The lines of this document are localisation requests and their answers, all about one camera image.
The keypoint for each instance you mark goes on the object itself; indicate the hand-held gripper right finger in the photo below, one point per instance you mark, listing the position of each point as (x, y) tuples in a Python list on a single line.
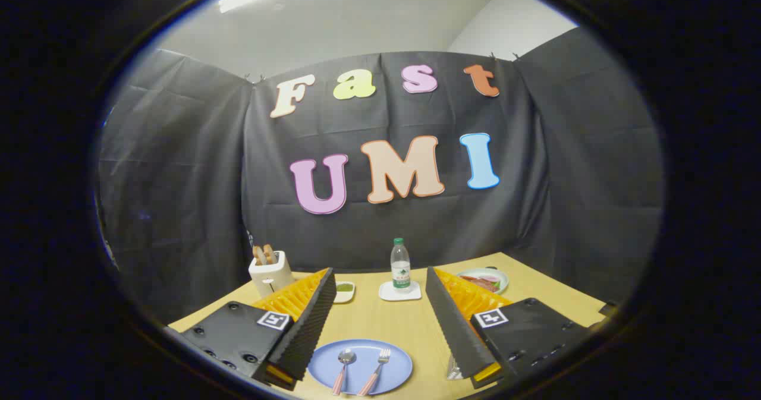
[(452, 323)]

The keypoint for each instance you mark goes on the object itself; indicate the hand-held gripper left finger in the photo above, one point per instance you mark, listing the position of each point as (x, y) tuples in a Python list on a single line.
[(306, 328)]

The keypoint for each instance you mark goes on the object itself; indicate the white sauce dish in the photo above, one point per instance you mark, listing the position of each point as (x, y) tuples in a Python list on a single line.
[(345, 297)]

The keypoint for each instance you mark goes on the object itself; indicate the red meat slices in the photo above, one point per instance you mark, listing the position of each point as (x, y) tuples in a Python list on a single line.
[(481, 282)]

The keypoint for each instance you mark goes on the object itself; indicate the white toaster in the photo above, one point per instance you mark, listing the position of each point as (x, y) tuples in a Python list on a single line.
[(267, 278)]

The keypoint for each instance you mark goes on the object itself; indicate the pale green food plate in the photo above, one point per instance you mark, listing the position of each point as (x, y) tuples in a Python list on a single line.
[(503, 278)]

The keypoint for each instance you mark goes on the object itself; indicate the blue round plate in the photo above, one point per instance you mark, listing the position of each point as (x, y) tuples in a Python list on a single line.
[(395, 364)]

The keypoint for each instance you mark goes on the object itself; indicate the white square coaster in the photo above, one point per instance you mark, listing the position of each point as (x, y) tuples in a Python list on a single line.
[(386, 294)]

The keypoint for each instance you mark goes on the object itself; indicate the clear plastic water bottle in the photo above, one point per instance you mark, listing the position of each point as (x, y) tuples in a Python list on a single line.
[(401, 263)]

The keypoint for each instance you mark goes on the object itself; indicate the toasted bread slice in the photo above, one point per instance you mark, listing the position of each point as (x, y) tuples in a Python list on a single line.
[(269, 252), (258, 255)]

